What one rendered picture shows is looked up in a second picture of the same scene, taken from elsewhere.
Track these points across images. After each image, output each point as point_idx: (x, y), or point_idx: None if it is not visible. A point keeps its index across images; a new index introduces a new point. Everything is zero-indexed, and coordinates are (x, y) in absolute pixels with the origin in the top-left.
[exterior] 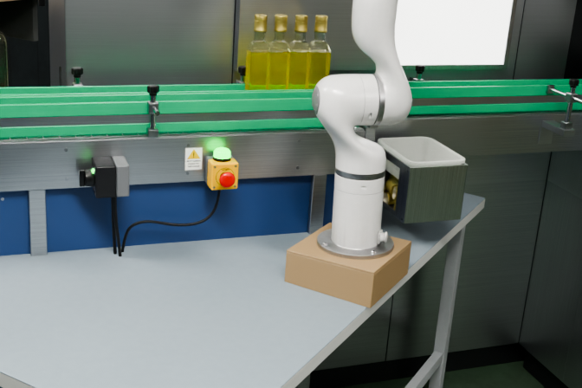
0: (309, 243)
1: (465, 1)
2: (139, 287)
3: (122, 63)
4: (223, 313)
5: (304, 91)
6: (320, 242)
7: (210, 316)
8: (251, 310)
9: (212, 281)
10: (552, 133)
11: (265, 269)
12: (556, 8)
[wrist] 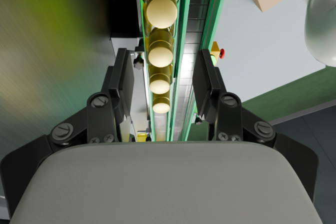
0: None
1: None
2: (223, 66)
3: (123, 126)
4: (262, 42)
5: None
6: None
7: (260, 47)
8: (268, 30)
9: (234, 39)
10: None
11: (236, 9)
12: None
